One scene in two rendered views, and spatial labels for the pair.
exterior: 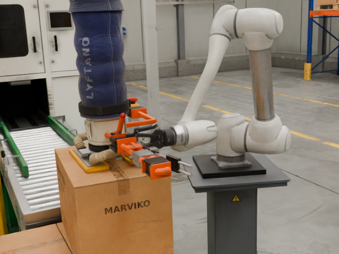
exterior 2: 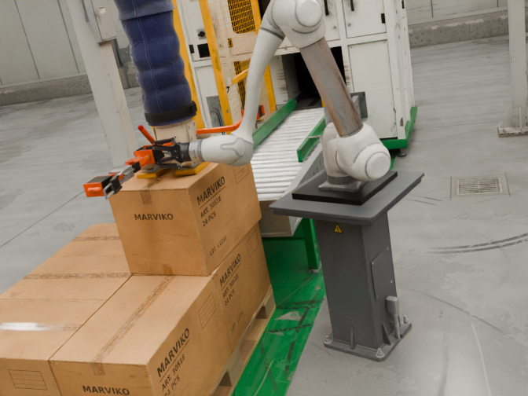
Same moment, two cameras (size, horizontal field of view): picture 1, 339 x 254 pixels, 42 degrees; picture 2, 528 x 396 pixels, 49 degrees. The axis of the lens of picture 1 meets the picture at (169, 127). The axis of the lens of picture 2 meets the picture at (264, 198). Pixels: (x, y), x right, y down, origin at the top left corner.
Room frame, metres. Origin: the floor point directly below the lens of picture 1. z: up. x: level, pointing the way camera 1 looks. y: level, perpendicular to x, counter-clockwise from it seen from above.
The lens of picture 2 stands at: (0.45, -1.79, 1.64)
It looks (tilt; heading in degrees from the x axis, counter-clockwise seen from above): 20 degrees down; 47
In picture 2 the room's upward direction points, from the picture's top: 11 degrees counter-clockwise
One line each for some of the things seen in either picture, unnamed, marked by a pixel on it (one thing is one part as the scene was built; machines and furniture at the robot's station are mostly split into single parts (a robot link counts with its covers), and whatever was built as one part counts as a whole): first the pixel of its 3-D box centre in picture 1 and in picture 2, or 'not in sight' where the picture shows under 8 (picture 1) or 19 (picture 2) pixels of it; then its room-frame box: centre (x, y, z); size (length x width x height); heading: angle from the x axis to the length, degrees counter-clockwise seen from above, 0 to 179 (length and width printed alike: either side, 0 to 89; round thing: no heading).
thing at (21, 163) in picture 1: (7, 144); (262, 127); (3.55, 1.34, 0.60); 1.60 x 0.10 x 0.09; 25
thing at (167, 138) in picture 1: (161, 138); (182, 152); (1.79, 0.04, 1.08); 0.09 x 0.07 x 0.08; 114
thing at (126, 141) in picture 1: (123, 142); (148, 154); (1.74, 0.19, 1.07); 0.10 x 0.08 x 0.06; 114
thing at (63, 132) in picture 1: (71, 135); (330, 120); (3.78, 0.86, 0.60); 1.60 x 0.10 x 0.09; 25
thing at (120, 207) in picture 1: (109, 198); (191, 205); (1.96, 0.29, 0.74); 0.60 x 0.40 x 0.40; 21
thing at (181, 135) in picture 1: (177, 135); (199, 151); (1.82, -0.03, 1.08); 0.09 x 0.06 x 0.09; 24
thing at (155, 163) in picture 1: (156, 167); (100, 185); (1.42, 0.05, 1.08); 0.08 x 0.07 x 0.05; 24
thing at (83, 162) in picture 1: (87, 155); (163, 159); (1.93, 0.38, 0.97); 0.34 x 0.10 x 0.05; 24
